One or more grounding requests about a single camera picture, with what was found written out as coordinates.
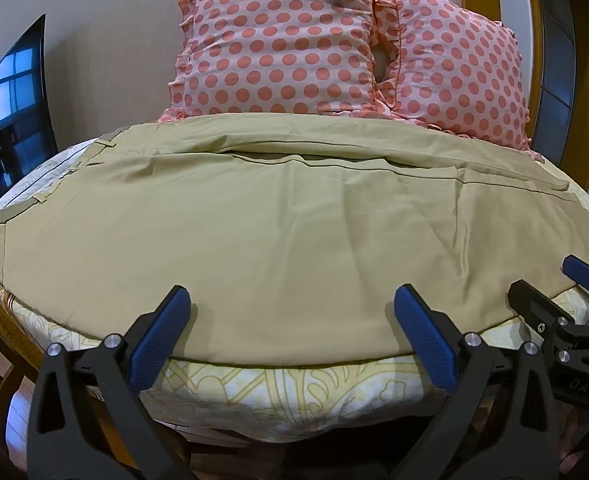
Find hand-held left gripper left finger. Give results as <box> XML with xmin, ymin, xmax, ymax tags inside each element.
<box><xmin>33</xmin><ymin>285</ymin><xmax>196</xmax><ymax>480</ymax></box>

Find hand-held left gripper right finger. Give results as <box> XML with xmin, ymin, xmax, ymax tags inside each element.
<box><xmin>392</xmin><ymin>283</ymin><xmax>561</xmax><ymax>480</ymax></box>

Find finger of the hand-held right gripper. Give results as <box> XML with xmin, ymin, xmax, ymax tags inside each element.
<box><xmin>507</xmin><ymin>280</ymin><xmax>576</xmax><ymax>342</ymax></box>
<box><xmin>562</xmin><ymin>254</ymin><xmax>589</xmax><ymax>307</ymax></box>

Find khaki pants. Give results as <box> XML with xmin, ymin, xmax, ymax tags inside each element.
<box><xmin>0</xmin><ymin>112</ymin><xmax>589</xmax><ymax>367</ymax></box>

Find yellow patterned bedsheet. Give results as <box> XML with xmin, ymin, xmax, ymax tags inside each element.
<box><xmin>0</xmin><ymin>132</ymin><xmax>589</xmax><ymax>443</ymax></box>

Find dark glass door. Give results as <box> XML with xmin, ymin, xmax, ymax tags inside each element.
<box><xmin>538</xmin><ymin>0</ymin><xmax>589</xmax><ymax>188</ymax></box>

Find pink polka dot pillow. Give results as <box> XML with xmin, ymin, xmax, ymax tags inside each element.
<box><xmin>374</xmin><ymin>0</ymin><xmax>545</xmax><ymax>161</ymax></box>
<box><xmin>157</xmin><ymin>0</ymin><xmax>400</xmax><ymax>125</ymax></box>

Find black television screen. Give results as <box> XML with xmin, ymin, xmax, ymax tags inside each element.
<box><xmin>0</xmin><ymin>15</ymin><xmax>60</xmax><ymax>202</ymax></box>

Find wooden bed frame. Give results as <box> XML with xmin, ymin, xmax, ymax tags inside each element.
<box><xmin>0</xmin><ymin>252</ymin><xmax>195</xmax><ymax>480</ymax></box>

